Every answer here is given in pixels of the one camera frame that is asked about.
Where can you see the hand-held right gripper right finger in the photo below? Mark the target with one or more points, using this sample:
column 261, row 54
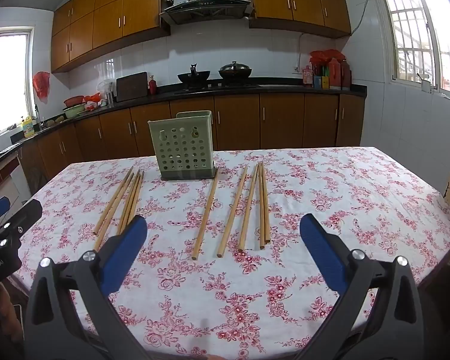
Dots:
column 320, row 255

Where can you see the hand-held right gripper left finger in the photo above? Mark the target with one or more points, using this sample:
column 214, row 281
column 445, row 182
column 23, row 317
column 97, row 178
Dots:
column 125, row 251

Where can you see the wooden chopstick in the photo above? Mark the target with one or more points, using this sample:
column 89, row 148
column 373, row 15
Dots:
column 135, row 198
column 261, row 206
column 266, row 202
column 232, row 212
column 206, row 213
column 129, row 204
column 117, row 210
column 112, row 200
column 249, row 208

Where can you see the green perforated utensil holder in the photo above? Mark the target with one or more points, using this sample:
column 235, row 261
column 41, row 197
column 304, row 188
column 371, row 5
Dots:
column 180, row 150

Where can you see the red floral tablecloth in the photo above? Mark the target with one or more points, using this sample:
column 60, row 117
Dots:
column 285, row 195

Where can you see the yellow detergent bottle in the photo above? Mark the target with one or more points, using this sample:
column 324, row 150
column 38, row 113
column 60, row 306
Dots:
column 29, row 127

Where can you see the green basin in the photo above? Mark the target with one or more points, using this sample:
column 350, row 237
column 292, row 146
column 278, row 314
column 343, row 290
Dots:
column 74, row 112

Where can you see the red bowl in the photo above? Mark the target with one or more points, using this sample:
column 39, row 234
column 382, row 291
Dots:
column 74, row 101

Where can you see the red bag on counter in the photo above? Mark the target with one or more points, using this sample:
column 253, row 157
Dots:
column 92, row 99

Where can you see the wooden base cabinets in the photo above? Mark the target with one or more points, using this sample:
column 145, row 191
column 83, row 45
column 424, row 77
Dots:
column 281, row 120

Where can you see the white plastic bag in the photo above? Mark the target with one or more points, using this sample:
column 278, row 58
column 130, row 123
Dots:
column 105, row 86

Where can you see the dark cutting board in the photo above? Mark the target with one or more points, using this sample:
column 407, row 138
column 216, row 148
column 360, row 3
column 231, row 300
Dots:
column 131, row 86

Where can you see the small red bottle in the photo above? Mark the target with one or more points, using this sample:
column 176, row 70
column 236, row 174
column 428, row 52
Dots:
column 152, row 87

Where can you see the black kitchen countertop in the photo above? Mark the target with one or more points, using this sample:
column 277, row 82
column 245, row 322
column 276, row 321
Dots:
column 285, row 90

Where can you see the yellow box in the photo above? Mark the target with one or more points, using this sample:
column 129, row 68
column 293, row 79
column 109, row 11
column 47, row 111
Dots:
column 325, row 82

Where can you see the red label bottle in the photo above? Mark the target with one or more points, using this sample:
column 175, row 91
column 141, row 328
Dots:
column 307, row 77

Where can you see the dark red bottle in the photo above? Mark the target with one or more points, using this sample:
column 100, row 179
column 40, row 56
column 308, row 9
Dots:
column 346, row 75
column 335, row 75

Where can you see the black wok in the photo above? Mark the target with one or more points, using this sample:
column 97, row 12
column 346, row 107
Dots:
column 193, row 78

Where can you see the gas stove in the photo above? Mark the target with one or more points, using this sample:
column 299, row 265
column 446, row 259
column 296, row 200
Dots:
column 217, row 87

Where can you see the red bag over bottles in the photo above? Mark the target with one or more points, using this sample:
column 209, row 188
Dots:
column 324, row 55

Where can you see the black pot with lid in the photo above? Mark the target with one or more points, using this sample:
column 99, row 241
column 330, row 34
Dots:
column 235, row 72

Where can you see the barred window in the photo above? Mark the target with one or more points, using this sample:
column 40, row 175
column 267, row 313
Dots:
column 416, row 26

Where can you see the window with white frame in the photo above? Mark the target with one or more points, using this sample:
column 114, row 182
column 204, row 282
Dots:
column 11, row 82

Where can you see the red plastic bag on wall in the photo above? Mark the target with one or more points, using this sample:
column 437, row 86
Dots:
column 41, row 84

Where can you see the wooden wall cabinet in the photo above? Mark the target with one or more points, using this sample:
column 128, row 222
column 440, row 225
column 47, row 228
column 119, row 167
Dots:
column 108, row 18
column 303, row 0

